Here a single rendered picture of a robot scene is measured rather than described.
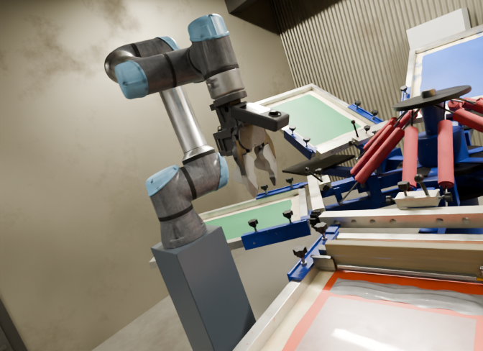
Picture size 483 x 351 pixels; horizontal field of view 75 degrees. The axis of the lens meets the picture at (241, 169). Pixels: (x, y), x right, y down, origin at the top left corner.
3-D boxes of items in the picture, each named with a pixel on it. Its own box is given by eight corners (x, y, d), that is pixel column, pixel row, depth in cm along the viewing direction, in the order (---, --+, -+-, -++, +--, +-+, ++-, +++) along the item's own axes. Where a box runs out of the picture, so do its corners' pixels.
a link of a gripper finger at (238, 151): (251, 173, 65) (246, 132, 65) (257, 173, 64) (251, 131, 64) (234, 176, 62) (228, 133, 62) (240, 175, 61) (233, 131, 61)
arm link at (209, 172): (188, 201, 108) (128, 53, 107) (226, 185, 114) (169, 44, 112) (195, 201, 97) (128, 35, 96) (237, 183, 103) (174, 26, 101)
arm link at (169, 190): (154, 213, 105) (139, 176, 103) (191, 198, 110) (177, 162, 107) (159, 220, 94) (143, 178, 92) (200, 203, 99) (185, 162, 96)
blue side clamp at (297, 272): (306, 295, 96) (300, 275, 95) (292, 293, 99) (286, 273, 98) (343, 244, 117) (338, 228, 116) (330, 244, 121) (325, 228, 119)
